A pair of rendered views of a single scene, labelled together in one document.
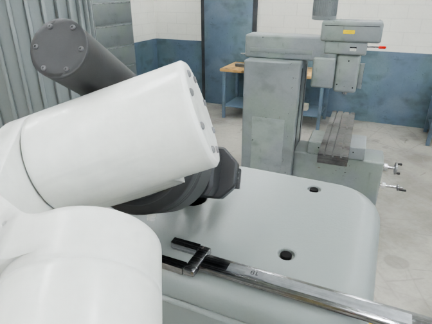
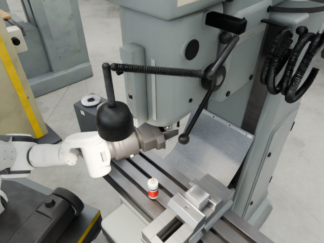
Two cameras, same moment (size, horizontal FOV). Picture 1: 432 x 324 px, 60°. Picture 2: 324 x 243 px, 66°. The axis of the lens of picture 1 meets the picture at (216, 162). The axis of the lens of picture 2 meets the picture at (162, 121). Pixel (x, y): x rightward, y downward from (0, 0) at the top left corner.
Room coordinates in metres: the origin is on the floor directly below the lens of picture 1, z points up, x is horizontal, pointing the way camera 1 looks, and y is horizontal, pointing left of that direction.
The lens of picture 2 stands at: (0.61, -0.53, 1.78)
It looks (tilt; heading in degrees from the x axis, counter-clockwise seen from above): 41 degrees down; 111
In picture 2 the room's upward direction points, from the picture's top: straight up
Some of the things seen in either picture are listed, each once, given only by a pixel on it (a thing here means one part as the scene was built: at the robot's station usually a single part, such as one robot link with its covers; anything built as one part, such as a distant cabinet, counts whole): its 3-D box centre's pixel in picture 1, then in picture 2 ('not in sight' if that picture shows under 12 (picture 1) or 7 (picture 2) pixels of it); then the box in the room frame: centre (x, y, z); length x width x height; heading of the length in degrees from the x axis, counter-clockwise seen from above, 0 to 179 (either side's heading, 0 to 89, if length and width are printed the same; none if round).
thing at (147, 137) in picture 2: not in sight; (139, 138); (0.35, -0.04, 1.24); 0.13 x 0.12 x 0.10; 138
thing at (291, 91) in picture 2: not in sight; (283, 60); (0.70, 0.19, 1.45); 0.18 x 0.16 x 0.21; 66
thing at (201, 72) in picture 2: not in sight; (161, 70); (0.48, -0.20, 1.58); 0.17 x 0.01 x 0.01; 11
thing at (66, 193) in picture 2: not in sight; (67, 201); (-0.18, 0.02, 0.50); 0.20 x 0.05 x 0.20; 177
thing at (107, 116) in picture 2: not in sight; (114, 117); (0.39, -0.21, 1.47); 0.07 x 0.07 x 0.06
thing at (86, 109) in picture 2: not in sight; (102, 120); (0.02, 0.22, 1.00); 0.22 x 0.12 x 0.20; 166
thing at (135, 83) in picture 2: not in sight; (135, 88); (0.36, -0.07, 1.45); 0.04 x 0.04 x 0.21; 66
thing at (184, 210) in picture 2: not in sight; (185, 211); (0.52, -0.08, 0.99); 0.12 x 0.06 x 0.04; 154
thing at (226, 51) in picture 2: not in sight; (224, 54); (0.56, -0.10, 1.58); 0.17 x 0.01 x 0.01; 84
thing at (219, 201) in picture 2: not in sight; (190, 211); (0.53, -0.06, 0.96); 0.35 x 0.15 x 0.11; 64
